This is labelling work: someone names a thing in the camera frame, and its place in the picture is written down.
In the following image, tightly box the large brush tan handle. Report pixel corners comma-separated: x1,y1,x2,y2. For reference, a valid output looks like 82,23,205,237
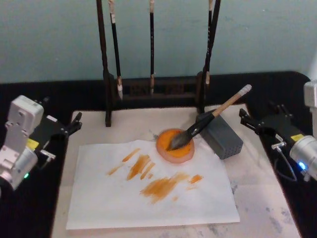
167,84,253,151

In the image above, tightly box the thin dark gripper cable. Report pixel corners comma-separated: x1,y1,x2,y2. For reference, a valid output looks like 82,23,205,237
271,141,298,182
38,149,56,171

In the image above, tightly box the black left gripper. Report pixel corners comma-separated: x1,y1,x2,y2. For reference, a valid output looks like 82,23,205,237
26,96,83,154

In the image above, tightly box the pale felt mat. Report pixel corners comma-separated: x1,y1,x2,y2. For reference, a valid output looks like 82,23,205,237
51,103,302,238

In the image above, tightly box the black table cloth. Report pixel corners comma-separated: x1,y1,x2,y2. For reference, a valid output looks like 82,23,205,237
0,71,317,238

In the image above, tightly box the thin black calligraphy brush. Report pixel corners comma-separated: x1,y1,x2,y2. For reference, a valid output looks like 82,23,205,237
107,0,124,101
148,0,156,96
204,0,214,86

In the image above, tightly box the thin dark left gripper cable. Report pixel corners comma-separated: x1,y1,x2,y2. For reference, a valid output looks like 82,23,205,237
38,149,56,171

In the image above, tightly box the grey perforated block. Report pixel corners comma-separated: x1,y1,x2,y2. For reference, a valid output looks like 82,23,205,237
195,111,244,160

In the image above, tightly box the round dish orange paint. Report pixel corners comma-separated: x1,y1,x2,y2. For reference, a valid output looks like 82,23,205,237
155,127,195,164

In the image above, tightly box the dark wooden brush rack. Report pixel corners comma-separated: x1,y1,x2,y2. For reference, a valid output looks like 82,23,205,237
96,0,221,127

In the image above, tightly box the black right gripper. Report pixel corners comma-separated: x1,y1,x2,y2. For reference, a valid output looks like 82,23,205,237
238,101,309,147

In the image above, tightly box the white paper sheet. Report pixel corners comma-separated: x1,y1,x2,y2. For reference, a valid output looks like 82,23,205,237
66,139,241,230

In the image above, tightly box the thin dark right gripper cable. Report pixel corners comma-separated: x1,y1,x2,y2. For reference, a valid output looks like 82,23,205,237
271,141,298,182

